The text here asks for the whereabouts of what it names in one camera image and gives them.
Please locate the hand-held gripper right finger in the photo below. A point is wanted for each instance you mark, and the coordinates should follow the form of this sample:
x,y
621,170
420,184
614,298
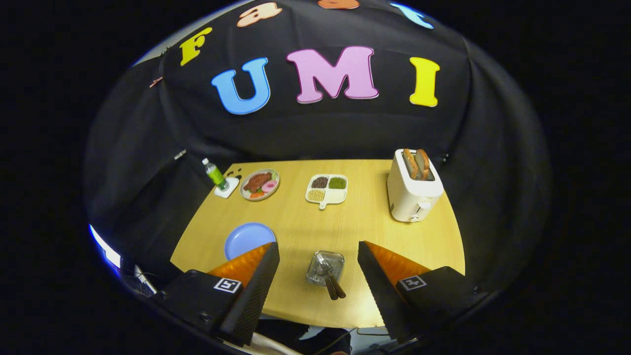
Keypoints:
x,y
384,296

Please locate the red clip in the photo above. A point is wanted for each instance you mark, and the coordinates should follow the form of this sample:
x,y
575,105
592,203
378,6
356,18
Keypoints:
x,y
156,82

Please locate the blue round plate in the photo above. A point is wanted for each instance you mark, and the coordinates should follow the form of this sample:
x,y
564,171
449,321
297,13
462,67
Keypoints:
x,y
246,239

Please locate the laptop computer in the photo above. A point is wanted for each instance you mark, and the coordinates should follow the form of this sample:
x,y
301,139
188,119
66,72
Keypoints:
x,y
143,278

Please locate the silver metal clip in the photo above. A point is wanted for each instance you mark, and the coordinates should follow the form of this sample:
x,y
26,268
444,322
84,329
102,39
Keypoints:
x,y
180,155

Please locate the white square coaster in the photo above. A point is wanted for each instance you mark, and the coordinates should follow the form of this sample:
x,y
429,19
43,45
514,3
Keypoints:
x,y
227,194

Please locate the white divided dish with beans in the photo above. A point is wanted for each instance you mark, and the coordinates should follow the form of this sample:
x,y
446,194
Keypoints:
x,y
337,196

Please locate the computer monitor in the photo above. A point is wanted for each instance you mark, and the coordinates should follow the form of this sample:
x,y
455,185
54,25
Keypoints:
x,y
106,249

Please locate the white toaster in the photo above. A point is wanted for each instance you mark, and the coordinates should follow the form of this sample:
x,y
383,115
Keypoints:
x,y
409,197

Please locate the green drink bottle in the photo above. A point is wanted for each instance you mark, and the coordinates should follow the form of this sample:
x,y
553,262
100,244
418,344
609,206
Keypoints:
x,y
216,175

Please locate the toast bread slice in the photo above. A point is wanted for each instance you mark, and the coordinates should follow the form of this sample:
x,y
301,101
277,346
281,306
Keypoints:
x,y
423,165
410,165

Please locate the oval plate with meat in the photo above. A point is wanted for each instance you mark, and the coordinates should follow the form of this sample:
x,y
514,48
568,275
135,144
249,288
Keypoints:
x,y
257,181

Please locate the perforated metal basket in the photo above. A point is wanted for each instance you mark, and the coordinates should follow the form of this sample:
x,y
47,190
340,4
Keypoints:
x,y
337,260

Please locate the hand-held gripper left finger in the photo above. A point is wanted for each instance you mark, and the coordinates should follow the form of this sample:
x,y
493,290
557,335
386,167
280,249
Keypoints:
x,y
251,301

